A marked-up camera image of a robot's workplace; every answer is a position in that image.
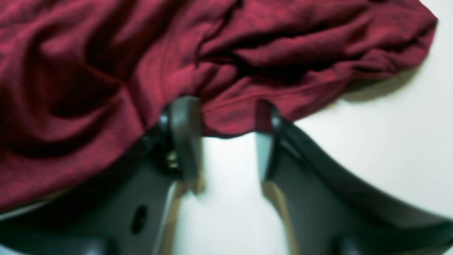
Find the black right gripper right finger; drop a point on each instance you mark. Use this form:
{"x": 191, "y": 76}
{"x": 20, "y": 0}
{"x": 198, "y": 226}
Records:
{"x": 326, "y": 209}

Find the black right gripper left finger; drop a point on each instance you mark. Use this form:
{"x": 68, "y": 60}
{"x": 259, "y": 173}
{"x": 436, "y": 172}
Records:
{"x": 120, "y": 211}

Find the dark red t-shirt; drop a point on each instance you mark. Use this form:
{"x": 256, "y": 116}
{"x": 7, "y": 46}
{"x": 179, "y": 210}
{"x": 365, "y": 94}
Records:
{"x": 82, "y": 80}

